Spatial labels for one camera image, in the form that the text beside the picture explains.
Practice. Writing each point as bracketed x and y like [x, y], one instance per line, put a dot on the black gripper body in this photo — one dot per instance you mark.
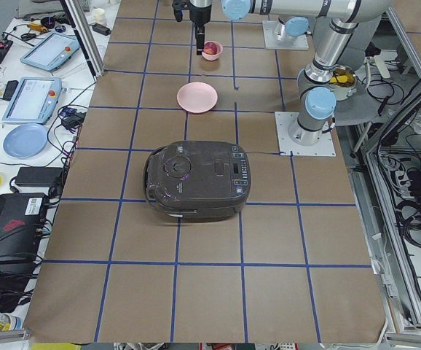
[202, 14]

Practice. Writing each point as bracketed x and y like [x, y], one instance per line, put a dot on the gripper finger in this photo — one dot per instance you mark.
[200, 39]

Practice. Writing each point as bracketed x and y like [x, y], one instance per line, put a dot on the red apple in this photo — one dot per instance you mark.
[210, 48]

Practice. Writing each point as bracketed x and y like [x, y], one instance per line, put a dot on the pink bowl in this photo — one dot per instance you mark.
[213, 57]

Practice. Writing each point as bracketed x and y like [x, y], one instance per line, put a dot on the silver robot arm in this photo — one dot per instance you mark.
[316, 99]
[345, 16]

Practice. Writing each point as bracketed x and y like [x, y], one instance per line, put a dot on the pink plate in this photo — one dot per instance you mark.
[197, 97]

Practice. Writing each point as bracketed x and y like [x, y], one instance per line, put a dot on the steel bowl yellow contents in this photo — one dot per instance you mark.
[343, 83]

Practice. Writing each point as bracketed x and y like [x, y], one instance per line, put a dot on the blue plate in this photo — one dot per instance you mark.
[25, 141]

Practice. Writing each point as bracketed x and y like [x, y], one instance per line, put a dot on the far teach pendant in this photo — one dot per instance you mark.
[52, 52]

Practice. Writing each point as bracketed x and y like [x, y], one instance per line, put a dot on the teach pendant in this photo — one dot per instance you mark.
[33, 101]
[52, 52]

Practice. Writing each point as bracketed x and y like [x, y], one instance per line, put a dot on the dark brown rice cooker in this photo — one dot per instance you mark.
[197, 179]

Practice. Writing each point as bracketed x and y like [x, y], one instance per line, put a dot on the near teach pendant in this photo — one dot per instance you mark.
[33, 101]

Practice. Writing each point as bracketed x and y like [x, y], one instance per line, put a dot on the black power adapter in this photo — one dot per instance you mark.
[38, 176]

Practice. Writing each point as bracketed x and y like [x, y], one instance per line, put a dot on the black laptop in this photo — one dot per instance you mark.
[22, 216]

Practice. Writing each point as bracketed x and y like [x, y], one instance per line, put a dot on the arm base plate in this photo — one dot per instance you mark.
[276, 36]
[293, 140]

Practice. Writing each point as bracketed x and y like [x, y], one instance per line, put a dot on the aluminium frame post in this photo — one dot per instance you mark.
[83, 33]

